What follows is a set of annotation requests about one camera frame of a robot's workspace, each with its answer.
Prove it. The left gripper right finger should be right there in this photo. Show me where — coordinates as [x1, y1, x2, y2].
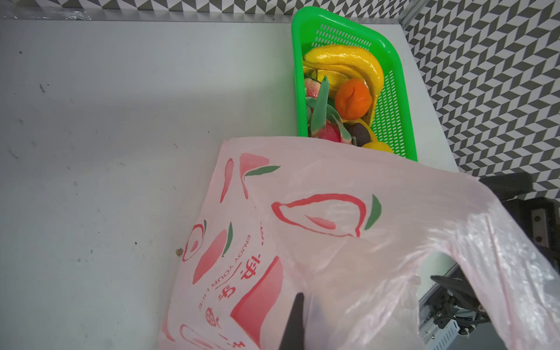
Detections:
[431, 276, 486, 313]

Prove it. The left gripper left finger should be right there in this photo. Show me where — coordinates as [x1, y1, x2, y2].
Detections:
[279, 293, 305, 350]

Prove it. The pink plastic bag fruit print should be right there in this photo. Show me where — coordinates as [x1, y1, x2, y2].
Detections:
[159, 137, 559, 349]

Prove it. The yellow fake mango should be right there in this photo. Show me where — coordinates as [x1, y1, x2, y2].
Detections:
[357, 119, 394, 154]

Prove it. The orange fake fruit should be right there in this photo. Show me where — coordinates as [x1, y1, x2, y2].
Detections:
[334, 78, 373, 120]

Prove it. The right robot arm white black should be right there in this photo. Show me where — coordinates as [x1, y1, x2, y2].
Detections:
[479, 172, 559, 270]

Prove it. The pink dragon fruit fake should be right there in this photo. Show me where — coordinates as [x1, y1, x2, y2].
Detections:
[306, 77, 354, 144]

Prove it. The red fake strawberry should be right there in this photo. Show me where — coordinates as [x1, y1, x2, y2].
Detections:
[304, 78, 322, 99]

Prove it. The yellow fake banana bunch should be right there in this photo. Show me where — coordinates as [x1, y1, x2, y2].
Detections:
[303, 45, 384, 126]

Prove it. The green plastic basket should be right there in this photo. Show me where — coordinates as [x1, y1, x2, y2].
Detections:
[292, 7, 418, 160]

